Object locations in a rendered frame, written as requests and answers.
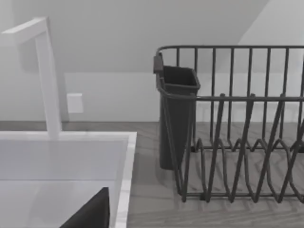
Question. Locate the white wall outlet plate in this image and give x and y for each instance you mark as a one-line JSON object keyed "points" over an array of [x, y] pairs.
{"points": [[75, 103]]}

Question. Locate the dark cutlery holder cup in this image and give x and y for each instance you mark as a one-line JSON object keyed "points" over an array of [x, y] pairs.
{"points": [[175, 114]]}

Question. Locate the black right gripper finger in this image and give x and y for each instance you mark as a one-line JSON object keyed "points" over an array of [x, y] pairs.
{"points": [[94, 211]]}

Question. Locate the tall white tap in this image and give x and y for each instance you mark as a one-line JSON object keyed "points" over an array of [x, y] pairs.
{"points": [[48, 78]]}

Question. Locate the white sink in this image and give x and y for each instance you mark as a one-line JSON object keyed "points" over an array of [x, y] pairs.
{"points": [[64, 171]]}

